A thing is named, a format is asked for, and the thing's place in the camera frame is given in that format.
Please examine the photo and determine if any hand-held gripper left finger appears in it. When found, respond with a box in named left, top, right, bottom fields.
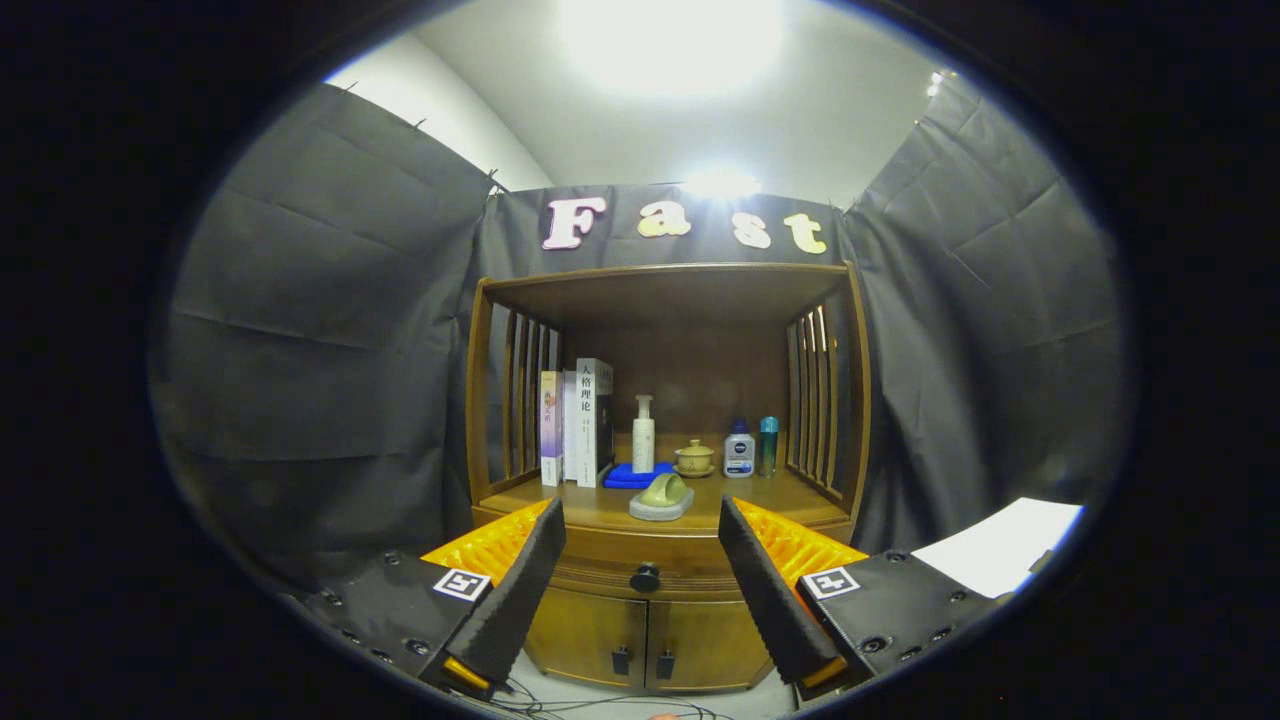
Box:
left=290, top=497, right=568, bottom=701

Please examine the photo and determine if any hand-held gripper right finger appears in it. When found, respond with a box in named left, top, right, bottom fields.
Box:
left=718, top=495, right=1001, bottom=701

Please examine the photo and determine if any brown wooden drawer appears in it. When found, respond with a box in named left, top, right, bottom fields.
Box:
left=472, top=505, right=856, bottom=603

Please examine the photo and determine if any green ornament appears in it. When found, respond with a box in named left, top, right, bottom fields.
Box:
left=629, top=472, right=695, bottom=522

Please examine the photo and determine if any wooden cabinet door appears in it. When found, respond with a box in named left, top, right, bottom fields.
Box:
left=525, top=585, right=649, bottom=691
left=645, top=597, right=776, bottom=693

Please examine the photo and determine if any wooden countertop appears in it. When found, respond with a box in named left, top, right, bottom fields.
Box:
left=475, top=432, right=851, bottom=536

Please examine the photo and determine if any brown wooden cabinet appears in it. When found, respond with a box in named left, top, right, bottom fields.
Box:
left=465, top=262, right=873, bottom=696

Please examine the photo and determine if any white and blue pump bottle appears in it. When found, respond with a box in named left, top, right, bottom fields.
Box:
left=723, top=418, right=757, bottom=479

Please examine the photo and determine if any blue folded cloth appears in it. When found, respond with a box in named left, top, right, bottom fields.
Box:
left=604, top=461, right=675, bottom=490

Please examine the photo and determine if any purple book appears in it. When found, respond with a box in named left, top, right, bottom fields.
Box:
left=540, top=371, right=566, bottom=488

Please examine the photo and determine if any thin white book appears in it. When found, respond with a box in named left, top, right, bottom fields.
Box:
left=562, top=370, right=581, bottom=483

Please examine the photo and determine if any thick white and black book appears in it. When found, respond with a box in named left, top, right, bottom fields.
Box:
left=576, top=358, right=615, bottom=489

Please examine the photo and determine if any white board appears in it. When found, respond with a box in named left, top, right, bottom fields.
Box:
left=912, top=497, right=1084, bottom=599

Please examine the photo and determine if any small ceiling light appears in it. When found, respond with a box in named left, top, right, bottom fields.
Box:
left=683, top=168, right=763, bottom=201

